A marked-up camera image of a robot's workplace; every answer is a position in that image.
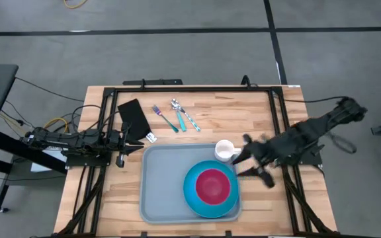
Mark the blue plate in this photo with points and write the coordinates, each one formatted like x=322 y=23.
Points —
x=190 y=191

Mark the red bowl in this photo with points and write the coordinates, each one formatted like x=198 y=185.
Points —
x=213 y=186

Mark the grey plastic tray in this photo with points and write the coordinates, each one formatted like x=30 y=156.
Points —
x=164 y=185

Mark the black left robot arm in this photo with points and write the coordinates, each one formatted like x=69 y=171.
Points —
x=68 y=140

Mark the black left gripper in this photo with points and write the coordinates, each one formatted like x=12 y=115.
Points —
x=119 y=145

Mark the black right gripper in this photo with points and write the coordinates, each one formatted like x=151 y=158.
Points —
x=265 y=152

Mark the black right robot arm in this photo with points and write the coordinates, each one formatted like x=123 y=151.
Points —
x=313 y=130

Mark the black power strip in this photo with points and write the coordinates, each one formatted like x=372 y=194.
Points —
x=152 y=82

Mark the small white packet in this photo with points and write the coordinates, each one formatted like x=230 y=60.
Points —
x=151 y=137

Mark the black aluminium table frame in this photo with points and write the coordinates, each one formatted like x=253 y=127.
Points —
x=194 y=89

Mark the white paper sheet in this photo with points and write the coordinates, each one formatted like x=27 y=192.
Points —
x=45 y=163

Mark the white ceramic mug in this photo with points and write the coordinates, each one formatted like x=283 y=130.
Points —
x=224 y=150

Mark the black cloth napkin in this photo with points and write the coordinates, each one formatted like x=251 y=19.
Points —
x=133 y=117

